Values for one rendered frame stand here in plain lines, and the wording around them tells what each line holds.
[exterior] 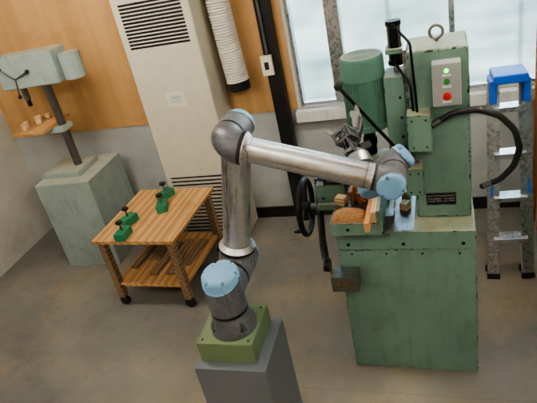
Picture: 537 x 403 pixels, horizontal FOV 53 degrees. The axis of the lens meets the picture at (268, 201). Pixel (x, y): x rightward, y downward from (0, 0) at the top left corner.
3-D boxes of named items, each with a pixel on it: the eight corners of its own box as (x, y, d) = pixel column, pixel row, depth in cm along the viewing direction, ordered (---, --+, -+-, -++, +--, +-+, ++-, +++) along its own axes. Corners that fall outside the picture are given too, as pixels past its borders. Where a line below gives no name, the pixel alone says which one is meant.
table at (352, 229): (332, 171, 277) (330, 161, 274) (391, 168, 268) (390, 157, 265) (308, 237, 227) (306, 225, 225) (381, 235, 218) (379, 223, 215)
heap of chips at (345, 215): (334, 212, 230) (333, 204, 228) (367, 210, 225) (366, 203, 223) (331, 223, 222) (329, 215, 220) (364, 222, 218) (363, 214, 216)
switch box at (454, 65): (433, 101, 204) (431, 60, 196) (461, 98, 201) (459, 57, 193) (433, 107, 199) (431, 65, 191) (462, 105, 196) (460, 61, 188)
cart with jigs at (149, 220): (161, 250, 407) (135, 176, 377) (230, 250, 388) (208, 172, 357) (118, 308, 353) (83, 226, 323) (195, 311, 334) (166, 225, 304)
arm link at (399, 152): (416, 171, 174) (387, 192, 181) (417, 156, 184) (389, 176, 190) (397, 151, 172) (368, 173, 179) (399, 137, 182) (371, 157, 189)
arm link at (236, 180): (214, 286, 222) (206, 118, 183) (227, 261, 237) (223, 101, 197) (249, 293, 219) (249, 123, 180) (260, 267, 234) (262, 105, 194)
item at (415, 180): (407, 185, 225) (405, 160, 219) (425, 185, 222) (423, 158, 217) (407, 197, 217) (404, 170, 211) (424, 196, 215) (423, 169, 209)
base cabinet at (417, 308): (365, 305, 308) (350, 199, 274) (472, 308, 289) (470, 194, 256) (356, 365, 271) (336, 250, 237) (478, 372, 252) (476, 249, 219)
